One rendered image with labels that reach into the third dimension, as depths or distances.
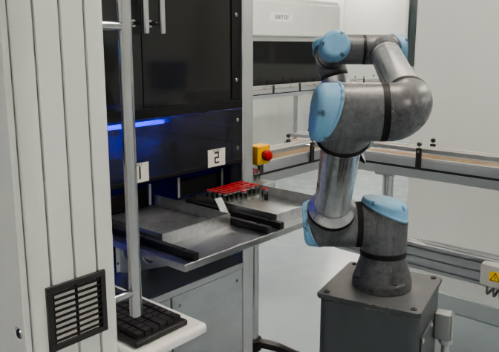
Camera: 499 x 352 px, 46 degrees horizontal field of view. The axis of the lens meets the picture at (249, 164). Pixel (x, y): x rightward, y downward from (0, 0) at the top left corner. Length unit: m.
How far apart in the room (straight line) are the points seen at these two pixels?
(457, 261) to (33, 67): 2.06
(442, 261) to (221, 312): 1.00
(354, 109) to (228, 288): 1.23
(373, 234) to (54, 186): 0.80
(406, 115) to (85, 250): 0.63
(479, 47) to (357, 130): 2.03
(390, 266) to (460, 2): 1.91
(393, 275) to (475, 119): 1.73
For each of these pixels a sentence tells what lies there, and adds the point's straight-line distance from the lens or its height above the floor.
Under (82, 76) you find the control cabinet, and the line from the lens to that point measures 1.02.
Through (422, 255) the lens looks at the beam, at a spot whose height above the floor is 0.50.
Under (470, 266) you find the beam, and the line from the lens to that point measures 2.65.
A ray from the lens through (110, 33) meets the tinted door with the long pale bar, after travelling 1.75.
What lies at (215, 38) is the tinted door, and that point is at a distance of 2.02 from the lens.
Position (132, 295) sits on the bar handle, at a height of 0.93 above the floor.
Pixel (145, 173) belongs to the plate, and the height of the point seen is 1.01.
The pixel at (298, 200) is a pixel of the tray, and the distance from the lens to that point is 2.00.
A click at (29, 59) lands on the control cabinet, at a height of 1.38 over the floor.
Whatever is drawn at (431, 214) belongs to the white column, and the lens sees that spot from 3.33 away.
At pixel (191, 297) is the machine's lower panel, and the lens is 2.10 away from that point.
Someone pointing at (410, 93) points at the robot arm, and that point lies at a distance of 1.17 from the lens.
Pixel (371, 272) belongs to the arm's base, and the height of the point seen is 0.84.
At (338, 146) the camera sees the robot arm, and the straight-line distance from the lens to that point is 1.18.
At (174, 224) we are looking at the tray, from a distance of 1.76.
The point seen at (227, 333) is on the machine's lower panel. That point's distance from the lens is 2.30.
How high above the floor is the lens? 1.40
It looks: 11 degrees down
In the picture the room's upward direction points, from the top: straight up
